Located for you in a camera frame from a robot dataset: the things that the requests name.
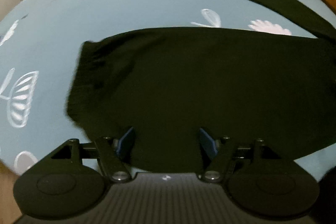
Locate black drawstring pants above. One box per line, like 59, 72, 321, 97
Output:
67, 0, 335, 172

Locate blue floral bed sheet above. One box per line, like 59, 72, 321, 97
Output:
1, 0, 335, 174

